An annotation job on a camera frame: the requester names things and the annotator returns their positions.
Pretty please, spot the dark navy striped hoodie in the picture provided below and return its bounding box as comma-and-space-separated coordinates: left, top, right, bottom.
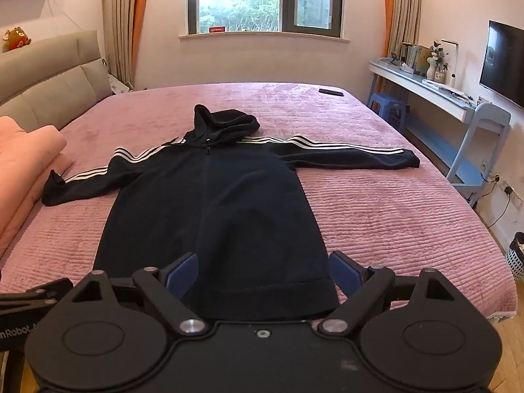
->
42, 104, 421, 322

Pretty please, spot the white laundry basket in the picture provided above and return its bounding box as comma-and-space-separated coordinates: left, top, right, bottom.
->
505, 232, 524, 283

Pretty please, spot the peach folded blanket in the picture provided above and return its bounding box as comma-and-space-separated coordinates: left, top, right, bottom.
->
0, 115, 68, 256

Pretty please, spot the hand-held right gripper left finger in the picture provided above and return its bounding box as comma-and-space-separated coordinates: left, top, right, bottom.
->
69, 253, 205, 336

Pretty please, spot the brown plush toy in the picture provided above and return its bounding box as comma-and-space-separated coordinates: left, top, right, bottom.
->
2, 27, 32, 52

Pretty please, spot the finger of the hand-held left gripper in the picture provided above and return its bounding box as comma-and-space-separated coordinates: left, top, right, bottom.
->
0, 278, 74, 314

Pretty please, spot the beige curtain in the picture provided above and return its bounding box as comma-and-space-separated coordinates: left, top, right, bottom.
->
102, 0, 142, 91
387, 0, 422, 60

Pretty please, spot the white patterned bag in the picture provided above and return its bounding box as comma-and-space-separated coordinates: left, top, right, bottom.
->
107, 73, 134, 96

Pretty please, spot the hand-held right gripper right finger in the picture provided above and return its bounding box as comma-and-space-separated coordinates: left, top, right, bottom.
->
318, 251, 459, 335

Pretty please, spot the white vase with flowers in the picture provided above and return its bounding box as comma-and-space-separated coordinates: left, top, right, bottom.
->
426, 41, 449, 83

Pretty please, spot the orange curtain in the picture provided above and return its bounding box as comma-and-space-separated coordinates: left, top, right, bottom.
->
382, 0, 396, 62
131, 0, 153, 86

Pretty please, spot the blue plastic stool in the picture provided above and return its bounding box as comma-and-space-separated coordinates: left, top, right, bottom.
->
367, 93, 410, 127

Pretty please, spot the black wall television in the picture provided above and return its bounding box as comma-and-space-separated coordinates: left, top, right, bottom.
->
479, 20, 524, 110

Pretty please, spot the white window sill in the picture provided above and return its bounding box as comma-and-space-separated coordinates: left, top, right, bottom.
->
179, 33, 350, 44

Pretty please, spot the grey upholstered headboard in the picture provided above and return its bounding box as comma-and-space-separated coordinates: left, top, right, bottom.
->
0, 30, 113, 109

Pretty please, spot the pink quilted bedspread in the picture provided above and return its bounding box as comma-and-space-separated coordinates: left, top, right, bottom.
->
0, 83, 517, 320

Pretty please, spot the light blue desk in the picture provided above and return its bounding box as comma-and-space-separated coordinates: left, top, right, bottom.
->
368, 59, 512, 209

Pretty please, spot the dark framed window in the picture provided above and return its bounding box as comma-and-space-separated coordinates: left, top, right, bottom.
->
186, 0, 344, 37

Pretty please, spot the white picture board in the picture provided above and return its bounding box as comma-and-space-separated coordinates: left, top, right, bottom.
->
440, 40, 460, 78

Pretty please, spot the row of books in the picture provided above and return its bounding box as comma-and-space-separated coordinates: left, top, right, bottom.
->
401, 43, 432, 75

